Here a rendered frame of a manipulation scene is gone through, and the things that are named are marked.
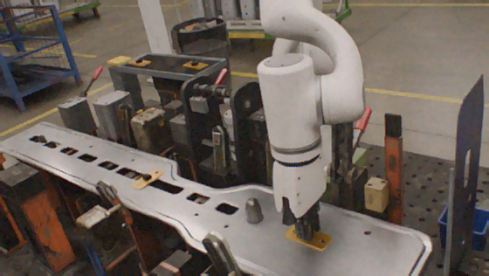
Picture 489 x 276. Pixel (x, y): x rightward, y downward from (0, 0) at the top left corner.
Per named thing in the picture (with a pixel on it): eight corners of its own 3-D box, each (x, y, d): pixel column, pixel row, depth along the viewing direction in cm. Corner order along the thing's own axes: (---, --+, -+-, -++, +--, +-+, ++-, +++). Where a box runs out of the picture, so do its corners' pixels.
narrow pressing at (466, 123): (441, 324, 62) (452, 104, 47) (465, 271, 70) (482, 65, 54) (445, 326, 62) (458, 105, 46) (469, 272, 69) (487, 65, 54)
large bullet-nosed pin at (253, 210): (245, 226, 91) (239, 200, 88) (255, 217, 93) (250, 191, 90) (258, 231, 89) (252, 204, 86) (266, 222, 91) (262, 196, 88)
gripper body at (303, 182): (294, 130, 79) (301, 182, 85) (260, 158, 73) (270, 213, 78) (331, 137, 75) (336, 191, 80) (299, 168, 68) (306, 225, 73)
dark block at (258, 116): (272, 251, 124) (246, 117, 105) (285, 237, 129) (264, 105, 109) (286, 258, 121) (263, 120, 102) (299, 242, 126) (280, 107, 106)
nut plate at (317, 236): (284, 236, 84) (283, 231, 83) (294, 224, 86) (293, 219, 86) (322, 251, 79) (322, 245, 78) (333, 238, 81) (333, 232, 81)
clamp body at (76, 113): (85, 191, 171) (50, 106, 154) (108, 176, 178) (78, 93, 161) (99, 197, 165) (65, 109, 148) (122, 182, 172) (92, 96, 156)
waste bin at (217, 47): (175, 106, 419) (155, 31, 385) (214, 86, 453) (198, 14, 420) (214, 115, 388) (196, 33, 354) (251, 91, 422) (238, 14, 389)
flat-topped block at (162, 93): (182, 188, 161) (149, 71, 140) (197, 176, 166) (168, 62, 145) (202, 195, 155) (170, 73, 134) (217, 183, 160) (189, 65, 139)
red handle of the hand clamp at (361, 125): (329, 169, 89) (356, 103, 94) (333, 175, 91) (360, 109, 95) (348, 175, 86) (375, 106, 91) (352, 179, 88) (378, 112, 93)
